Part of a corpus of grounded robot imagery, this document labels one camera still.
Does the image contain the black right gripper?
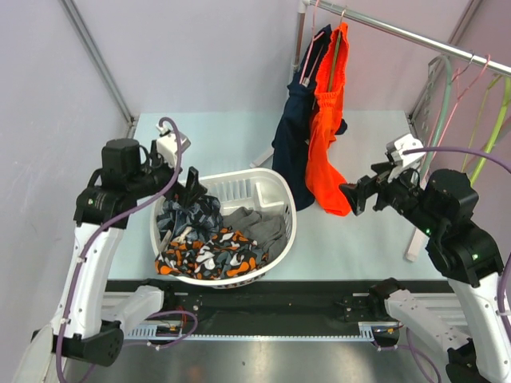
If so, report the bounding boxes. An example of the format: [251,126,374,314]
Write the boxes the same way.
[338,157,440,235]

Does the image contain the orange mesh shorts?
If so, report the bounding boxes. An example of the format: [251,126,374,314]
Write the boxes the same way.
[305,22,351,216]

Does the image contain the dark green hanger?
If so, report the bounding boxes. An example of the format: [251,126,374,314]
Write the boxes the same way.
[327,6,348,92]

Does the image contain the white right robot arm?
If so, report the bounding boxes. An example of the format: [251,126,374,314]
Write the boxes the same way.
[339,163,510,382]

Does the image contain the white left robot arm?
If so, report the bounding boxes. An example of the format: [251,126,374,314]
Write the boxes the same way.
[50,133,190,368]

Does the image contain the black shark print shorts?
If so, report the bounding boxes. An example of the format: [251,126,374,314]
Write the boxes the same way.
[156,195,223,243]

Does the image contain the orange camouflage shorts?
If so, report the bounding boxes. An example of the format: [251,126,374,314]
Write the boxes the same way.
[155,228,269,280]

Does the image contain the pale green hanger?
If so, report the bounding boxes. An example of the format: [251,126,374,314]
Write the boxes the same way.
[418,54,456,172]

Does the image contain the navy blue shorts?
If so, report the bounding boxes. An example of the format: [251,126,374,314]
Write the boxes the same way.
[271,26,347,211]

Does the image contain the grey fabric shorts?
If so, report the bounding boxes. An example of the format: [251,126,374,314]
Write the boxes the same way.
[223,207,287,262]

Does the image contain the pink hanger on right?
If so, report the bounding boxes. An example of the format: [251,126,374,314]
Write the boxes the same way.
[433,53,491,144]

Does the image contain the lime green hanger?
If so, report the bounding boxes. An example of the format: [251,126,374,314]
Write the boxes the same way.
[461,73,511,184]

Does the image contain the white plastic laundry basket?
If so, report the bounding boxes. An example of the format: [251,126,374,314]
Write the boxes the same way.
[149,168,296,289]

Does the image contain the white rack foot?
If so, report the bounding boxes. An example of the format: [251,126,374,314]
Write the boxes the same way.
[405,229,424,262]

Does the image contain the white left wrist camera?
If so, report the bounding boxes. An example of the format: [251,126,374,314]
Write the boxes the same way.
[156,126,178,168]

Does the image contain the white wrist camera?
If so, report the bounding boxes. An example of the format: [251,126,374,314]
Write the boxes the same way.
[156,126,178,168]
[386,133,423,181]

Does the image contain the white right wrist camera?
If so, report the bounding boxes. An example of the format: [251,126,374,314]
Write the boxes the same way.
[386,133,423,181]

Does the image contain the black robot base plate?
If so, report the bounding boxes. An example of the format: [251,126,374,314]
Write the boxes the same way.
[130,276,456,325]

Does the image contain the white slotted cable duct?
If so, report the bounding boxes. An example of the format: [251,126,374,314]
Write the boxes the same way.
[125,321,401,344]

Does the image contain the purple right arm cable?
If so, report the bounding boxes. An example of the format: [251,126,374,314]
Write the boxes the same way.
[402,145,511,320]

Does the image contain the pink wire hanger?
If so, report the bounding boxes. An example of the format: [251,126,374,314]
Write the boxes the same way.
[299,1,324,88]

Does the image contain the metal clothes rack rail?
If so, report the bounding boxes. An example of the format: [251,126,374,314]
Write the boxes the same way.
[299,1,510,77]

